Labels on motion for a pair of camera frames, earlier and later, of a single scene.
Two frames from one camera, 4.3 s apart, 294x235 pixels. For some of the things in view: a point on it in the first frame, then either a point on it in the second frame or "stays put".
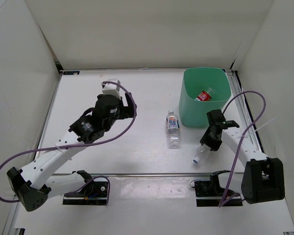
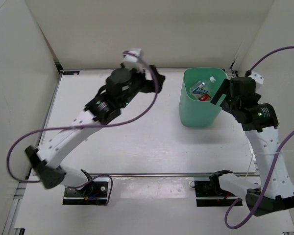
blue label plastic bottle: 173,129 → 202,86
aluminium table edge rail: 148,174 stays put
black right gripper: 214,146 → 224,89
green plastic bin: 203,89 stays put
